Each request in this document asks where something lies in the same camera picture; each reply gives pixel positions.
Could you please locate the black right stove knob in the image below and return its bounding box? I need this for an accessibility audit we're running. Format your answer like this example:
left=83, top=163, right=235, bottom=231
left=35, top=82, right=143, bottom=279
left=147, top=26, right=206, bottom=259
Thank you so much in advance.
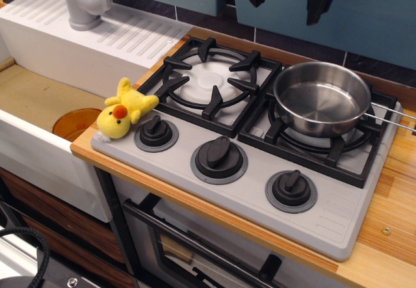
left=265, top=170, right=318, bottom=214

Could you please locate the black stove knob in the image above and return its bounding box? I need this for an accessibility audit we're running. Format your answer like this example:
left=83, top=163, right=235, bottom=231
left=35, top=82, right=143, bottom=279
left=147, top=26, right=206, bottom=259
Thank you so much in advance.
left=134, top=115, right=179, bottom=153
left=190, top=136, right=248, bottom=185
left=265, top=170, right=318, bottom=214

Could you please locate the yellow stuffed duck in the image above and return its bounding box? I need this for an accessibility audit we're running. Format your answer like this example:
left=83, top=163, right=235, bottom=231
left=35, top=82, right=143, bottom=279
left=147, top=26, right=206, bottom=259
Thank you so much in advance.
left=96, top=77, right=159, bottom=142

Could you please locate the black right burner grate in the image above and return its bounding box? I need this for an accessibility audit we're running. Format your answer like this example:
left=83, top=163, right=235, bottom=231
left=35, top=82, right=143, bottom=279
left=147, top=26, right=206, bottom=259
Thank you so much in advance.
left=238, top=80, right=398, bottom=188

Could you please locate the white toy sink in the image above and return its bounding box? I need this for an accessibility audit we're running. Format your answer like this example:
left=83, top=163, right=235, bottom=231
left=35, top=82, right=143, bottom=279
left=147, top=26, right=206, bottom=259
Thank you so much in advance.
left=1, top=0, right=190, bottom=222

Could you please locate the black braided cable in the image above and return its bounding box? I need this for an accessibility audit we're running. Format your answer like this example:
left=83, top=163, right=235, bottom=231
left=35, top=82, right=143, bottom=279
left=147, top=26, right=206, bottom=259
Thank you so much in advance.
left=0, top=226, right=51, bottom=288

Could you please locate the grey toy stove top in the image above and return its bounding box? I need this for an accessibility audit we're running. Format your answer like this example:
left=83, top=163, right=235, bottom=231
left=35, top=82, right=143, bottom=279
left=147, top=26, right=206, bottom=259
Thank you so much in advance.
left=91, top=38, right=402, bottom=260

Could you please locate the black left burner grate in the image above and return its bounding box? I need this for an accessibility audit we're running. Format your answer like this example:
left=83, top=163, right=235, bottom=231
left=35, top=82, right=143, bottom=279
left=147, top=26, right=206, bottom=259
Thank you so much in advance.
left=138, top=37, right=282, bottom=138

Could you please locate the stainless steel pan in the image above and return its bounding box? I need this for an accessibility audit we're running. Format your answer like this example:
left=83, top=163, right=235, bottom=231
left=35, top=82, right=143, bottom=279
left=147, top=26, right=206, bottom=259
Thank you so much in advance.
left=273, top=62, right=405, bottom=138

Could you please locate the wooden drawer cabinet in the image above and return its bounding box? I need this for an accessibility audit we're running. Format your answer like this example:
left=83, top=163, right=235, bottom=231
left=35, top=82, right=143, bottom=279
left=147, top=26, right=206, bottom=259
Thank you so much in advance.
left=1, top=168, right=137, bottom=287

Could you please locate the black middle stove knob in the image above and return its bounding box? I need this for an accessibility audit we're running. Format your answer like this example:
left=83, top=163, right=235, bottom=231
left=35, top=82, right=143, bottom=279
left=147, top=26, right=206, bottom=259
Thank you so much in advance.
left=190, top=136, right=248, bottom=185

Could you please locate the black left stove knob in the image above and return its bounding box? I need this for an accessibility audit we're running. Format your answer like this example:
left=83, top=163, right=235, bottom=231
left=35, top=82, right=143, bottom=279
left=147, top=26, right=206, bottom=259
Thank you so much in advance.
left=134, top=115, right=179, bottom=153

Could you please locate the oven door with handle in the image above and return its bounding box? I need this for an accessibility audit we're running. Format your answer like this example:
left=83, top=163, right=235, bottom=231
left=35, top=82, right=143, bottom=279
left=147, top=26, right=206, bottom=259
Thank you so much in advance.
left=122, top=193, right=342, bottom=287

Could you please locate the black burner grate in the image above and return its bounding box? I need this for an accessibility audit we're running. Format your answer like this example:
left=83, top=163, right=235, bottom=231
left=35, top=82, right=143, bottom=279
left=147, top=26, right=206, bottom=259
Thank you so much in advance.
left=138, top=37, right=282, bottom=138
left=238, top=80, right=398, bottom=188

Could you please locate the grey toy faucet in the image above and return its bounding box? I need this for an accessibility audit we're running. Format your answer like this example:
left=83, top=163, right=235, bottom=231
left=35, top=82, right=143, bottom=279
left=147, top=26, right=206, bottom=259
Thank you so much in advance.
left=65, top=0, right=112, bottom=31

